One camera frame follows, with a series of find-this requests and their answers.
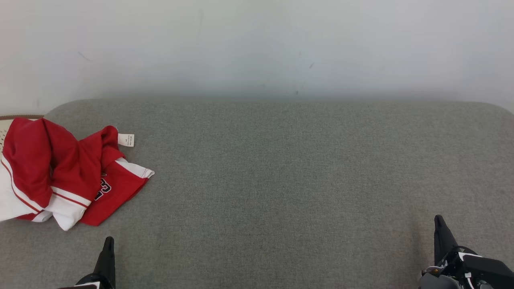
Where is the red jersey with white sleeves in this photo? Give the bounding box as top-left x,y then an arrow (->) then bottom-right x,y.
0,118 -> 135,232

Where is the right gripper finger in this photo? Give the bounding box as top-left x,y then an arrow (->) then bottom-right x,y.
434,215 -> 458,265

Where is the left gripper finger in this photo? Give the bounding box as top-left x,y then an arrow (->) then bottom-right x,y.
93,236 -> 116,289

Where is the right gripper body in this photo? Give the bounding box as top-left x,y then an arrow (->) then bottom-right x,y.
436,246 -> 477,282

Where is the cream perforated laundry basket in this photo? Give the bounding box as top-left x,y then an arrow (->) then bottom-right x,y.
0,115 -> 45,154

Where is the grey fabric sofa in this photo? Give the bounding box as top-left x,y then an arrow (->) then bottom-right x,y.
0,98 -> 514,289

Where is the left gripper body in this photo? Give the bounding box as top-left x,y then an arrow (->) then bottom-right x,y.
58,273 -> 115,289

